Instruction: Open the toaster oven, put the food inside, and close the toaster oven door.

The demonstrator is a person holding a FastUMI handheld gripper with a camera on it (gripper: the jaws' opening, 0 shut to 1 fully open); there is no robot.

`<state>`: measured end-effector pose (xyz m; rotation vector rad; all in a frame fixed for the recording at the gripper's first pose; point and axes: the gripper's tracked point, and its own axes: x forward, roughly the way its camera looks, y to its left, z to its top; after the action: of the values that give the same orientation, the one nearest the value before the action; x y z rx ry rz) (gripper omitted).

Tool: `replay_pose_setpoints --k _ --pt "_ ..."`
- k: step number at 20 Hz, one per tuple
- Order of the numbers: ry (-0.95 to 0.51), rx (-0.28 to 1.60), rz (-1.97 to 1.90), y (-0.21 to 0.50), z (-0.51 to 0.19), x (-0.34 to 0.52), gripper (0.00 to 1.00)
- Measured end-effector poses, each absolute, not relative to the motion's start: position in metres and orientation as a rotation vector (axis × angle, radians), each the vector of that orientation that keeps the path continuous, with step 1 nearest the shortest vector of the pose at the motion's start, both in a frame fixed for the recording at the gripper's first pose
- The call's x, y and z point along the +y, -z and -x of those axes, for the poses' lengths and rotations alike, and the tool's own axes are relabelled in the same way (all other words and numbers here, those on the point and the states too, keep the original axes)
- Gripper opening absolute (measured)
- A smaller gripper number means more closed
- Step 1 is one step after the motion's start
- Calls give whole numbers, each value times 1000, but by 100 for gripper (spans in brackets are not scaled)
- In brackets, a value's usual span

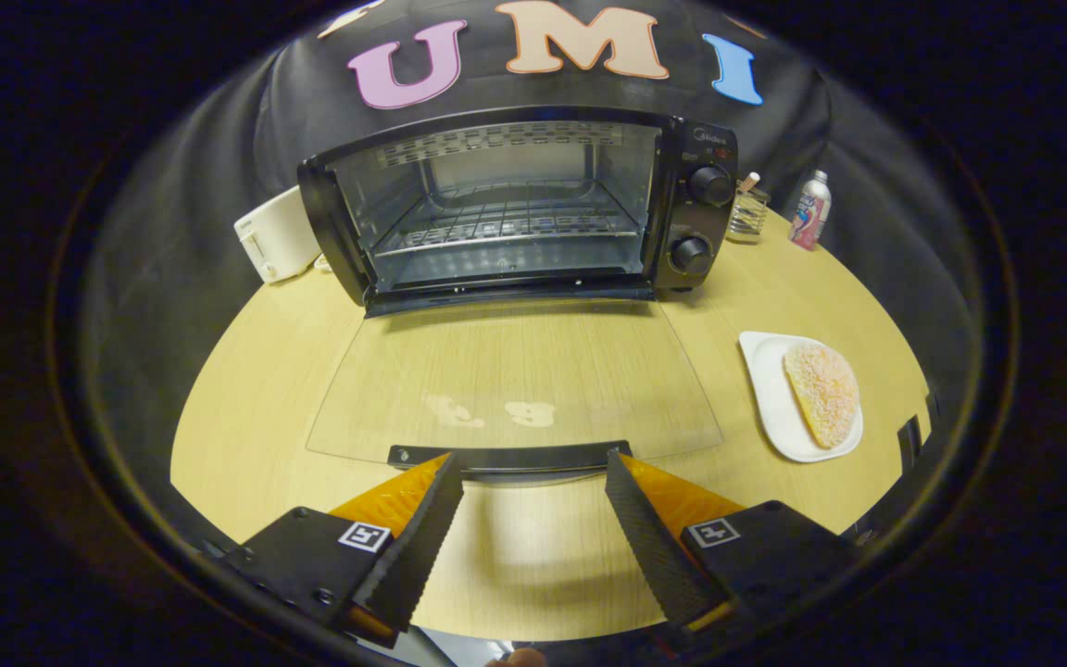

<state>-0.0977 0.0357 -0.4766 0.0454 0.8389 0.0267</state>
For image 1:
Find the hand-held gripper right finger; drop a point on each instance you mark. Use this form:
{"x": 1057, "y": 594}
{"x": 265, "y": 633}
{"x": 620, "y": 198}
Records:
{"x": 649, "y": 547}

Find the white toaster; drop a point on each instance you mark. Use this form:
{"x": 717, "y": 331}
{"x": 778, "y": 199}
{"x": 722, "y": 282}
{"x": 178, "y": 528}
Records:
{"x": 279, "y": 236}

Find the sugared bread piece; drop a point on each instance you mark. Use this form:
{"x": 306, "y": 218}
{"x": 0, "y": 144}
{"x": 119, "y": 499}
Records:
{"x": 823, "y": 394}

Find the glass jar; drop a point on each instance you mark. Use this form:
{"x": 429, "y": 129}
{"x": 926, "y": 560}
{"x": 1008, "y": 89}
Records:
{"x": 747, "y": 218}

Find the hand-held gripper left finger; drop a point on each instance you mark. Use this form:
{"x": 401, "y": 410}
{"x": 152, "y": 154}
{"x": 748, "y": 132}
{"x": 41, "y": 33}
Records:
{"x": 422, "y": 537}

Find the pink and white spray can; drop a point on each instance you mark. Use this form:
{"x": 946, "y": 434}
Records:
{"x": 810, "y": 213}

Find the white plate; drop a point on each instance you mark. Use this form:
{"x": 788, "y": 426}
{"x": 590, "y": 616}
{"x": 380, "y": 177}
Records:
{"x": 765, "y": 380}

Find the black toaster oven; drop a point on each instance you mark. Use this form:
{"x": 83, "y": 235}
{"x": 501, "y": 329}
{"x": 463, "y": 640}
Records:
{"x": 700, "y": 213}

